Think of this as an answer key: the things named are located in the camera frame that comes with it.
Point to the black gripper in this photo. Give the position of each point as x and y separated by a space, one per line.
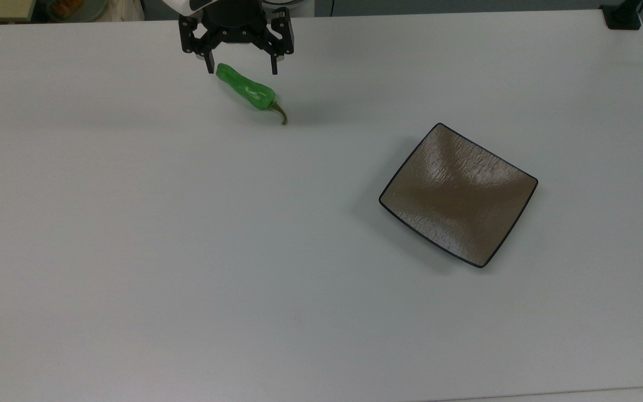
235 19

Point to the green chili pepper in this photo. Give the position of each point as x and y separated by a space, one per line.
246 89

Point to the square brown ceramic plate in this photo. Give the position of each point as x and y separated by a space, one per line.
458 195

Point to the round bowl with food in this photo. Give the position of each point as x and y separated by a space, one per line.
78 8

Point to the black table clamp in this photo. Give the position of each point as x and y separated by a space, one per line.
623 19

